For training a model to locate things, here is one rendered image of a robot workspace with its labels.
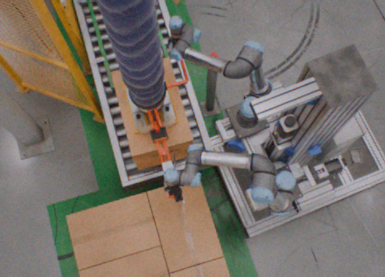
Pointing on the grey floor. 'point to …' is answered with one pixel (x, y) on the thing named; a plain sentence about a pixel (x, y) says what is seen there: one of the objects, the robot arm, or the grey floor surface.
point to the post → (211, 89)
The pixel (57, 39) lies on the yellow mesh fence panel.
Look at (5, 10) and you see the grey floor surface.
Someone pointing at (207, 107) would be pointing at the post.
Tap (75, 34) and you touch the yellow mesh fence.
